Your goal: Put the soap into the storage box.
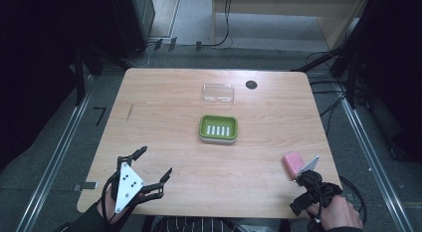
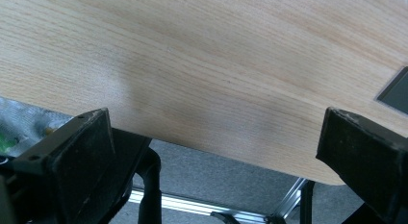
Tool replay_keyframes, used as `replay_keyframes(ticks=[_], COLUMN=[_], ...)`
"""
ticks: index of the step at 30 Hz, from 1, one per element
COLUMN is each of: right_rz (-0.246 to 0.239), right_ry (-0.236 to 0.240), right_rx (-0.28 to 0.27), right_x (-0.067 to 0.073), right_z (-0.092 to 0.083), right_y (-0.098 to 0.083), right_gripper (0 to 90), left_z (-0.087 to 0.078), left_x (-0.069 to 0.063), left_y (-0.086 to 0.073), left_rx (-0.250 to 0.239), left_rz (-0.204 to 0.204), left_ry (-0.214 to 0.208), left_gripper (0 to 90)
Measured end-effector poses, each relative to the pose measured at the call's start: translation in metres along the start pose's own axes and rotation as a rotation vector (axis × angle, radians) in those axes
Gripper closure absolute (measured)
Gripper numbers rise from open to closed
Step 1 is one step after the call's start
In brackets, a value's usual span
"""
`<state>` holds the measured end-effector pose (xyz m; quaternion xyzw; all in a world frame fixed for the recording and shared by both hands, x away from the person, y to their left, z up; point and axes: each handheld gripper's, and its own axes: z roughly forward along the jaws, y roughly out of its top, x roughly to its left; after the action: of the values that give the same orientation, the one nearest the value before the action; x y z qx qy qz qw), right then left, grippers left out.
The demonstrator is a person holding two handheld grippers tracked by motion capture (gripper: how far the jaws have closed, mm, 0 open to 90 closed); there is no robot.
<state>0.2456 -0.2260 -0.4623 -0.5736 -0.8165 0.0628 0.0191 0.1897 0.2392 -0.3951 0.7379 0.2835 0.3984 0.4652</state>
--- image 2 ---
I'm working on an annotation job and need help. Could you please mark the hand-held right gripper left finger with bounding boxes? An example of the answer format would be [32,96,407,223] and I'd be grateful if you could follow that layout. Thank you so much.
[12,108,152,224]

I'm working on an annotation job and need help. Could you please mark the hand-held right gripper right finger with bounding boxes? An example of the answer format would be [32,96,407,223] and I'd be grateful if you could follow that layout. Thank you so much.
[315,106,408,224]

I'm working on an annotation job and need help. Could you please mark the silver foil packet green print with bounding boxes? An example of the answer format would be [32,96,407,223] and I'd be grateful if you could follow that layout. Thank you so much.
[0,96,73,158]

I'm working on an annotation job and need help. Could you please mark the dark flat rectangular panel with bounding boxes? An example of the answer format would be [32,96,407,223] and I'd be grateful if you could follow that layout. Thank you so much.
[374,65,408,116]

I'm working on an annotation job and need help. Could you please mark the black curved tube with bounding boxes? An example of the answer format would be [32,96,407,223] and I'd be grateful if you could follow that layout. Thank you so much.
[137,148,164,224]

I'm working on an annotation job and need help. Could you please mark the black upright post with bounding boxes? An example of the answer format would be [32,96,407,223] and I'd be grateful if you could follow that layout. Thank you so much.
[299,180,316,224]

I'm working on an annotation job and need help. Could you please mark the aluminium table frame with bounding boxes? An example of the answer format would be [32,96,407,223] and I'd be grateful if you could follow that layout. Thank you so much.
[128,177,310,224]

